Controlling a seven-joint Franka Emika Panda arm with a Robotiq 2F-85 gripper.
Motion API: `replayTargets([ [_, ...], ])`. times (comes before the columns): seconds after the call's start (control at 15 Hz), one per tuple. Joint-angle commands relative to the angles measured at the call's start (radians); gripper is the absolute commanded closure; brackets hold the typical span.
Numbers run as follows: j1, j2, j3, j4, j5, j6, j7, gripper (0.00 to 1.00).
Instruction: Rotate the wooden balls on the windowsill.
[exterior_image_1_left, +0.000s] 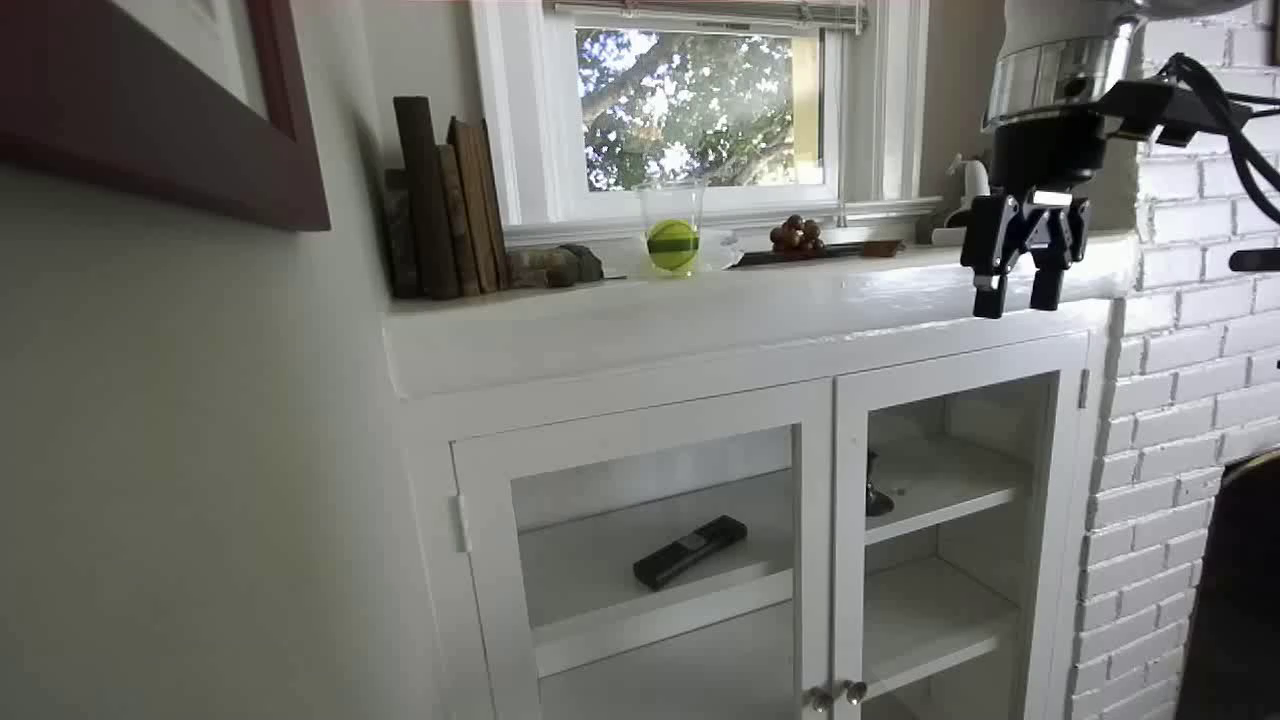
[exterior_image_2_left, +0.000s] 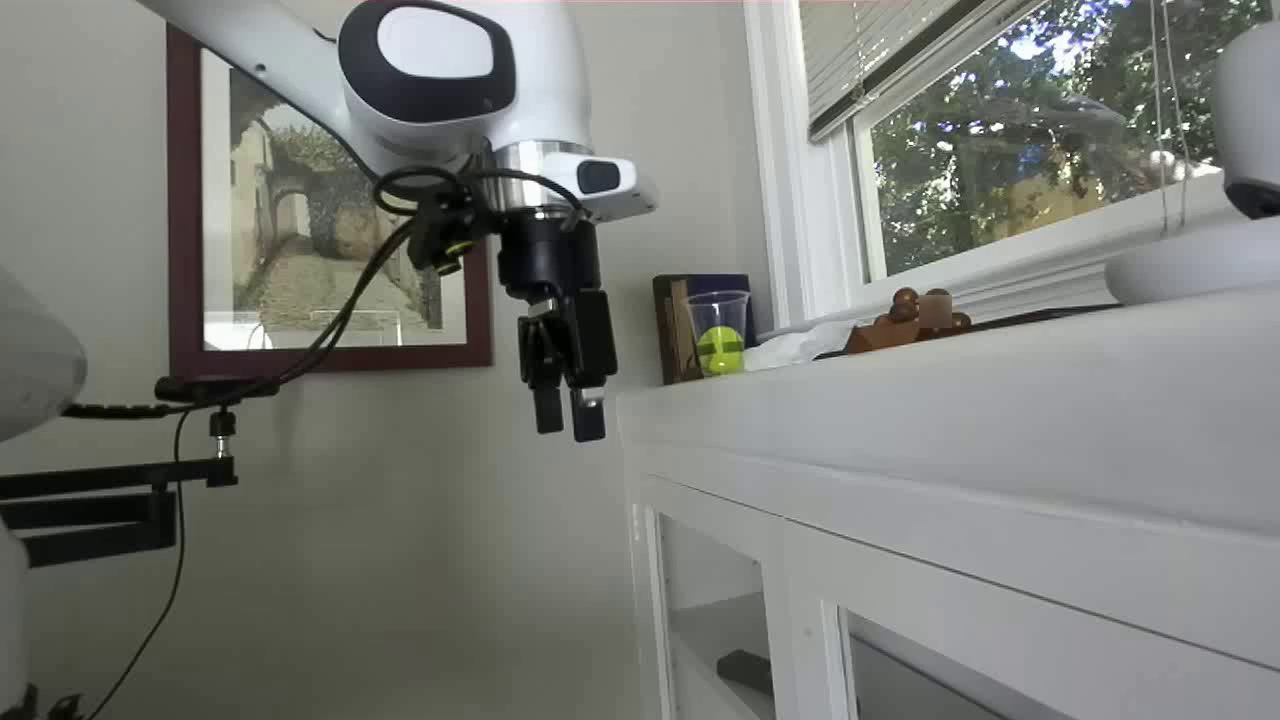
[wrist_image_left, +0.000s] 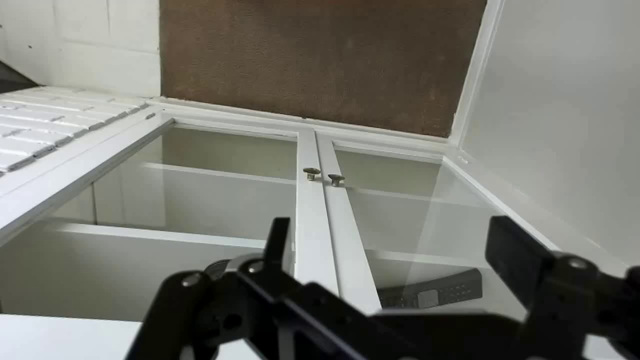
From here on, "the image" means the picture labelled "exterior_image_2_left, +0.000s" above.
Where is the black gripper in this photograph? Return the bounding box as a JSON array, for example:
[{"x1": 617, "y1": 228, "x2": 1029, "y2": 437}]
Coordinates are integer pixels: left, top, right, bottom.
[{"x1": 495, "y1": 213, "x2": 619, "y2": 446}]

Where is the dark brown upright book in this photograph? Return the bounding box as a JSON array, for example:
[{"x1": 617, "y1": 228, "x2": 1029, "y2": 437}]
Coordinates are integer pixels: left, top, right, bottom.
[{"x1": 647, "y1": 271, "x2": 706, "y2": 389}]

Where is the green tennis ball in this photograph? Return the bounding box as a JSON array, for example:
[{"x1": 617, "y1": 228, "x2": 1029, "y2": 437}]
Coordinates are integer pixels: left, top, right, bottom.
[{"x1": 692, "y1": 324, "x2": 747, "y2": 381}]

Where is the clear drinking glass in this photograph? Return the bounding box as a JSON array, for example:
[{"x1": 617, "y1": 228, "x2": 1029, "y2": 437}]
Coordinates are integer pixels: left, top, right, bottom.
[{"x1": 686, "y1": 286, "x2": 759, "y2": 384}]

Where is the white glass cabinet door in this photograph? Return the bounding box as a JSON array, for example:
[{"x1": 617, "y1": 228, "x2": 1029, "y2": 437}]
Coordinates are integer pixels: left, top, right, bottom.
[
  {"x1": 785, "y1": 533, "x2": 1280, "y2": 720},
  {"x1": 636, "y1": 486, "x2": 806, "y2": 720}
]

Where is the white built-in cabinet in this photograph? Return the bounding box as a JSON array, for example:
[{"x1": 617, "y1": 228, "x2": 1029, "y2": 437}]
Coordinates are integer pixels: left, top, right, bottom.
[{"x1": 612, "y1": 282, "x2": 1280, "y2": 720}]

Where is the dark red framed picture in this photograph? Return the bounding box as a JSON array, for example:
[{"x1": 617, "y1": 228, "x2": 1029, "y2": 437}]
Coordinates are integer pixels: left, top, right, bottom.
[{"x1": 166, "y1": 23, "x2": 495, "y2": 384}]

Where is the white window blind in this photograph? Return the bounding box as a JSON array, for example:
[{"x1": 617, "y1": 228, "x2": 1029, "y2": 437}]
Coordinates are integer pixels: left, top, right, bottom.
[{"x1": 795, "y1": 0, "x2": 1050, "y2": 143}]

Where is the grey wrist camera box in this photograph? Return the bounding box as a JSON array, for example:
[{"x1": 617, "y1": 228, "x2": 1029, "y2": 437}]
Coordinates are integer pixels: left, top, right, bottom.
[{"x1": 528, "y1": 137, "x2": 659, "y2": 223}]

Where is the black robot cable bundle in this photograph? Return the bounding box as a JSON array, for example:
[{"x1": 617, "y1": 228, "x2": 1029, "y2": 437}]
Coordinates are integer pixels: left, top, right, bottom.
[{"x1": 310, "y1": 161, "x2": 499, "y2": 389}]

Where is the white window frame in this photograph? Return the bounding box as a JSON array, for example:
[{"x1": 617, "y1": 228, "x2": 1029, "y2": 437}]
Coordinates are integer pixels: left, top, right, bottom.
[{"x1": 742, "y1": 0, "x2": 1280, "y2": 337}]

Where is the black stereo camera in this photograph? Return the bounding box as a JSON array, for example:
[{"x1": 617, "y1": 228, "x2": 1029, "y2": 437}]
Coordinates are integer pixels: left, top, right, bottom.
[{"x1": 152, "y1": 372, "x2": 283, "y2": 407}]

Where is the black camera cable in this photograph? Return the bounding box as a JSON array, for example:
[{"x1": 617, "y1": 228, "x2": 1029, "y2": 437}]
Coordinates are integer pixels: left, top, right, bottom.
[{"x1": 81, "y1": 402, "x2": 200, "y2": 720}]

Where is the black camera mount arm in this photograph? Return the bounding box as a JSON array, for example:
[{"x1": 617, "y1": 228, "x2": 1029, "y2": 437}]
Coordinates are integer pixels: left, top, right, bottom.
[{"x1": 0, "y1": 402, "x2": 246, "y2": 572}]

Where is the window blind cord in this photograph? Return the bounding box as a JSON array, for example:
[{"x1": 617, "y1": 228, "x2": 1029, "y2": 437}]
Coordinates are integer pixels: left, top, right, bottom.
[{"x1": 1150, "y1": 0, "x2": 1200, "y2": 241}]

